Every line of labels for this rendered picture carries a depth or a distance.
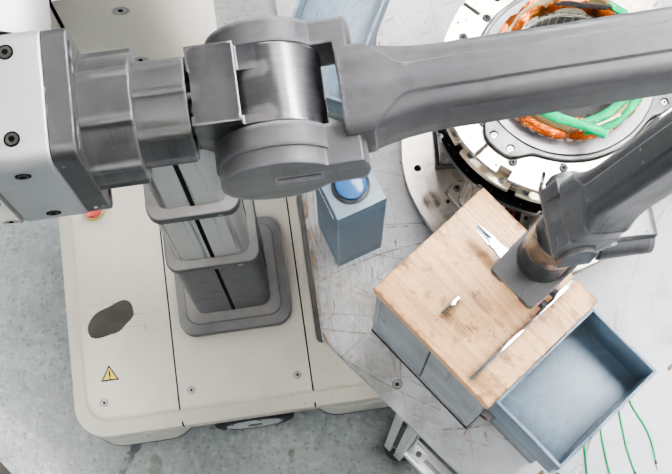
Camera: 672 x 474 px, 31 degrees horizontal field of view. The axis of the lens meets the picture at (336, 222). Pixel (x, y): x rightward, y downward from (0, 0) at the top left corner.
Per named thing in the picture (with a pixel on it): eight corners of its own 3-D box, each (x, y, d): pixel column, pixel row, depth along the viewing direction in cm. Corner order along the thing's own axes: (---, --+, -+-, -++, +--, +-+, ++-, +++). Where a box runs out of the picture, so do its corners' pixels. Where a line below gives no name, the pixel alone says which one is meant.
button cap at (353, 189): (358, 165, 155) (358, 163, 154) (371, 192, 154) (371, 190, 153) (329, 178, 155) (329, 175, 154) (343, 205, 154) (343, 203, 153)
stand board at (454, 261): (595, 304, 149) (599, 300, 147) (486, 410, 146) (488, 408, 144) (481, 192, 153) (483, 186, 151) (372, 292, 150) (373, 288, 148)
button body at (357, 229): (360, 206, 180) (363, 151, 156) (381, 247, 179) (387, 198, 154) (318, 225, 179) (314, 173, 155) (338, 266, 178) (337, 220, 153)
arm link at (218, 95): (158, 50, 76) (167, 129, 75) (318, 28, 77) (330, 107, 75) (177, 102, 85) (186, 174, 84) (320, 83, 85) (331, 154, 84)
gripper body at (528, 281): (589, 252, 139) (605, 234, 131) (528, 312, 136) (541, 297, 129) (548, 213, 140) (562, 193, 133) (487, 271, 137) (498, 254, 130)
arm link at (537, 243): (532, 207, 126) (542, 259, 124) (596, 199, 126) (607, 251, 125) (519, 225, 132) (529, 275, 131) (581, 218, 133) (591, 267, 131)
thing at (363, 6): (334, 7, 189) (333, -86, 161) (399, 29, 188) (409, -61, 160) (277, 148, 183) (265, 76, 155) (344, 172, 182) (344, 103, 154)
